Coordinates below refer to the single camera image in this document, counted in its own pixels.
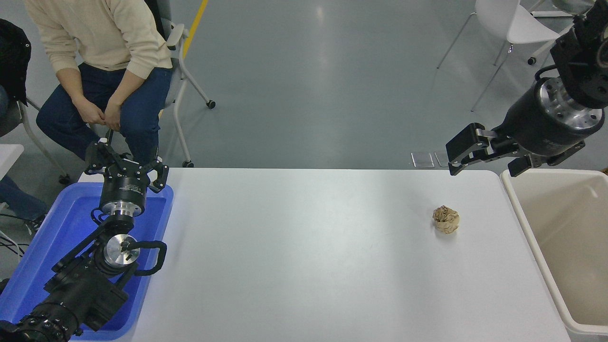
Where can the white wheeled table base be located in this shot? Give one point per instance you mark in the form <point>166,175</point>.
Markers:
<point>546,47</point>

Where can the person's left hand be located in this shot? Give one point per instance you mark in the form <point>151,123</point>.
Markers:
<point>113,114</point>

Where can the person's left forearm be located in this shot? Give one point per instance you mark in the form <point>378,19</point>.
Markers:
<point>126,85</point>

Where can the grey wheeled office chair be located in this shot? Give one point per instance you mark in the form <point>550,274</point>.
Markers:
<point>178,71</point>

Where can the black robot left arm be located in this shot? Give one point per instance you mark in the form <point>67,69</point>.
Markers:
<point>80,289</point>

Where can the large pale bin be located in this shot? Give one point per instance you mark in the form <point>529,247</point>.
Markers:
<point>570,247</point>

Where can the person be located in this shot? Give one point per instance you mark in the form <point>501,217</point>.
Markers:
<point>99,33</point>
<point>19,199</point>

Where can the person's right hand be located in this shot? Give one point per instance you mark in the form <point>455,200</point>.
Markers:
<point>90,113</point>

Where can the grey metal frame chair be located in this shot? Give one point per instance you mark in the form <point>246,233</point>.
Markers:
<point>33,135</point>

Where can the person's right forearm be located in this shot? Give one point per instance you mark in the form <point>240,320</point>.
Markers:
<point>69,85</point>

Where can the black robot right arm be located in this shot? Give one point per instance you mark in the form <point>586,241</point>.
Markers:
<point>586,57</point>

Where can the tan paper ball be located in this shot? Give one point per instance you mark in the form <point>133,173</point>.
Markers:
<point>445,219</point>

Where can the clear floor plate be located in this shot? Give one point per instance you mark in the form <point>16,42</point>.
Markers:
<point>441,158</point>
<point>422,160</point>

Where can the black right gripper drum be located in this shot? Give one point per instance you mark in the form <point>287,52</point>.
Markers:
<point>527,123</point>

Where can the small white table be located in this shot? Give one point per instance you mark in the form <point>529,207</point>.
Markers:
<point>8,154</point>

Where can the white plastic chair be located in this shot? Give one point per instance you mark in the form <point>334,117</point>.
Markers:
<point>517,21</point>

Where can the blue plastic tray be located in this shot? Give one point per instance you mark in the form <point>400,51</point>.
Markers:
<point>52,232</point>

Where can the black jacket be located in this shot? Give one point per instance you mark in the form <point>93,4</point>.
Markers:
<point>13,57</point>

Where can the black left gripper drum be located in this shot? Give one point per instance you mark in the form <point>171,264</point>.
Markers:
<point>122,187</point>

